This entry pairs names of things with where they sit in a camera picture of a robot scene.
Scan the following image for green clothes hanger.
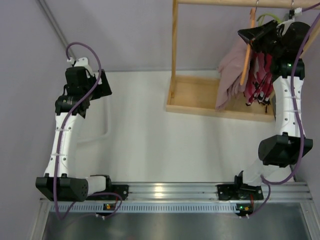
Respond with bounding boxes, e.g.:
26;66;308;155
257;12;279;26

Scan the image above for aluminium mounting rail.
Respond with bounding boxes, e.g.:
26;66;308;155
36;178;312;202

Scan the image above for grey slotted cable duct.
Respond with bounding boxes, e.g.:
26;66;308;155
58;202;244;214

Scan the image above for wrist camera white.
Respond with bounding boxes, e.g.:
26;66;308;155
67;57;94;76
276;7;303;35

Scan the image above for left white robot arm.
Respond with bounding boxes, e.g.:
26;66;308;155
35;66;112;202

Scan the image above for orange clothes hanger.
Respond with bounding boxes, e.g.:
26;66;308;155
240;8;256;86

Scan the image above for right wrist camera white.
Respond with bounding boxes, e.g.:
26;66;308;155
276;7;303;35

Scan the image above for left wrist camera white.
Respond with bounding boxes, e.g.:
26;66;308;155
67;57;94;76

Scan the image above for pink trousers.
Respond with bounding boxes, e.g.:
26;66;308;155
215;37;248;110

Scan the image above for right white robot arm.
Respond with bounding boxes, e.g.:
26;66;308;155
230;20;313;200

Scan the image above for white plastic basket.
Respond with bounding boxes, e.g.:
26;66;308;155
77;97;112;144

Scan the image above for pink patterned garment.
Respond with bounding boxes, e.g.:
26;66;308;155
243;52;274;106

